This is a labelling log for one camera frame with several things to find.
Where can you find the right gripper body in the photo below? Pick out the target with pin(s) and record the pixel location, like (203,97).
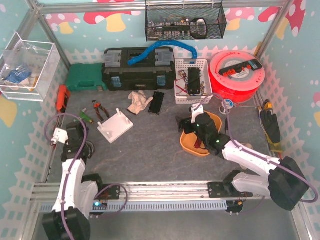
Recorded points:
(186,124)

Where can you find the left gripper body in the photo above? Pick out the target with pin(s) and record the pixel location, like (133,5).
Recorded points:
(75,128)

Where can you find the white peg base plate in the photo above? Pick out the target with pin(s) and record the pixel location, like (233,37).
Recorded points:
(115,126)

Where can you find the white leather work glove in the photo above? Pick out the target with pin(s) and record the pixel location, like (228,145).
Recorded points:
(139,102)

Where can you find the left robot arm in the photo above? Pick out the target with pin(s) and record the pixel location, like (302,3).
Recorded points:
(69,217)

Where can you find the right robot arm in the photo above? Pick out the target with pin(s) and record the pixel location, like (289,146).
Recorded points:
(279,179)

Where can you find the green circuit board part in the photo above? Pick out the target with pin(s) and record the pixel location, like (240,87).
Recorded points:
(83,116)

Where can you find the orange plastic tray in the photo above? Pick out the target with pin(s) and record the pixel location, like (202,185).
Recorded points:
(187,141)

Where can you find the black aluminium extrusion bar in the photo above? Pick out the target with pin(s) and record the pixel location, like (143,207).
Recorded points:
(156,103)

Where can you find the white slotted plastic basket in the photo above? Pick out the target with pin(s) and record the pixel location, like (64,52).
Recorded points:
(180,83)

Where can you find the orange multimeter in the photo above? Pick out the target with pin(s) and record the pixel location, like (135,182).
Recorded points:
(63,97)

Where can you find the black power module in basket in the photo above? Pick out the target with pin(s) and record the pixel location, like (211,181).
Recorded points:
(194,84)

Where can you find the beige cloth glove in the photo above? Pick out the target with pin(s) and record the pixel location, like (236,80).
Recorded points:
(246,145)

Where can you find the black plastic toolbox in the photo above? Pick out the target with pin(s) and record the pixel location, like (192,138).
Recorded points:
(156,72)

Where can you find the red filament spool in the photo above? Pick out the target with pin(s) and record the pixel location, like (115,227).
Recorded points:
(239,87)

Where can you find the green plastic tool case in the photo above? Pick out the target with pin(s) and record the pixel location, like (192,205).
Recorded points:
(85,77)

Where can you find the black terminal strip orange levers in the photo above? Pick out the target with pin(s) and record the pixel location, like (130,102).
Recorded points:
(252,64)

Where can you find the blue white knit glove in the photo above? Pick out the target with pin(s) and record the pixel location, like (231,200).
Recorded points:
(18,75)

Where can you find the solder wire spool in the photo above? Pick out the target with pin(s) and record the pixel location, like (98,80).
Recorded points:
(226,106)

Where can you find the yellow handled screwdriver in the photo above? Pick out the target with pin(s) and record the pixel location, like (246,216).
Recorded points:
(266,106)

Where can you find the aluminium linear rail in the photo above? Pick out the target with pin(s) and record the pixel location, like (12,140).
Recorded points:
(148,192)

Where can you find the clear acrylic wall box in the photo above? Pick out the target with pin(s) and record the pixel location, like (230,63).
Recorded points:
(42,58)

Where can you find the grey slotted cable duct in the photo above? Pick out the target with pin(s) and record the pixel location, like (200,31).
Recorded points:
(160,206)

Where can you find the black wire mesh basket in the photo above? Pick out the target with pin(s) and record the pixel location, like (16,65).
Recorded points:
(184,22)

